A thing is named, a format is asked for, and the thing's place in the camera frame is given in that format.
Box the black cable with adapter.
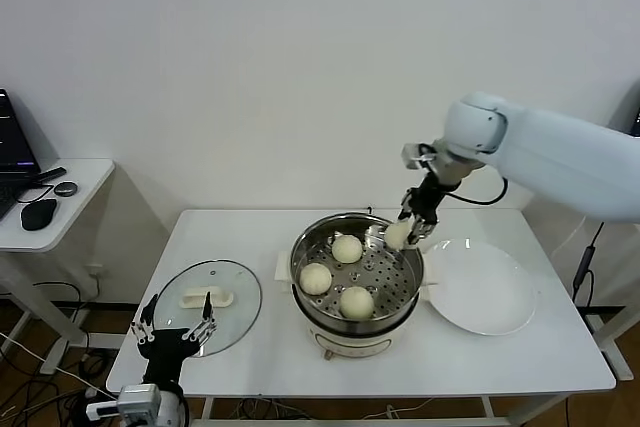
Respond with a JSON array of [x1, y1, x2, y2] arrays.
[[572, 221, 606, 308]]

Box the white floor cable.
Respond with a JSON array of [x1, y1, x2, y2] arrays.
[[0, 330, 121, 401]]

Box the black computer mouse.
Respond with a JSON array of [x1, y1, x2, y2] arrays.
[[20, 198, 60, 232]]

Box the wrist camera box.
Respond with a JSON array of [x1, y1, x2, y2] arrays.
[[84, 384, 159, 421], [401, 142, 437, 172]]

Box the perforated steel steamer basket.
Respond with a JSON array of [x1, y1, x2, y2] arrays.
[[273, 214, 441, 327]]

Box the cream electric cooker base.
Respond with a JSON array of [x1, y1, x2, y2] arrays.
[[279, 276, 436, 363]]

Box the white round plate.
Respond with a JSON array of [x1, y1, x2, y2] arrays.
[[423, 239, 537, 337]]

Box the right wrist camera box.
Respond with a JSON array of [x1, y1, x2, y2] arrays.
[[401, 142, 437, 172]]

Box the white hanging cable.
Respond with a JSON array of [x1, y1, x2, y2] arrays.
[[552, 219, 587, 262]]

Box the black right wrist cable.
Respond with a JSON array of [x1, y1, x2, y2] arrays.
[[443, 175, 510, 207]]

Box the glass pot lid cream handle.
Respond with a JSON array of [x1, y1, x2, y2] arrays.
[[151, 260, 264, 358]]

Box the white work table frame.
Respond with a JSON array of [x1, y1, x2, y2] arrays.
[[192, 394, 571, 427]]

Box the thin black desk cable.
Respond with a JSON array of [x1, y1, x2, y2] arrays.
[[17, 181, 55, 206]]

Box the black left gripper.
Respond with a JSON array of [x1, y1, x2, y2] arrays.
[[130, 290, 219, 388]]

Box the cables under work table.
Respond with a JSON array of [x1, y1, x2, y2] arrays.
[[234, 396, 436, 421]]

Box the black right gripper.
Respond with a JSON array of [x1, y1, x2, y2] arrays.
[[398, 172, 447, 247]]

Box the black stick device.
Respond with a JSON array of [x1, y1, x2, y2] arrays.
[[37, 166, 69, 184]]

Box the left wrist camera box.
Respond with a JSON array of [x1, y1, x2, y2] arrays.
[[84, 384, 159, 421]]

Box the white steamed baozi bun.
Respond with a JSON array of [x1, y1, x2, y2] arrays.
[[332, 234, 364, 264], [383, 220, 414, 252], [339, 285, 375, 319], [299, 262, 334, 296]]

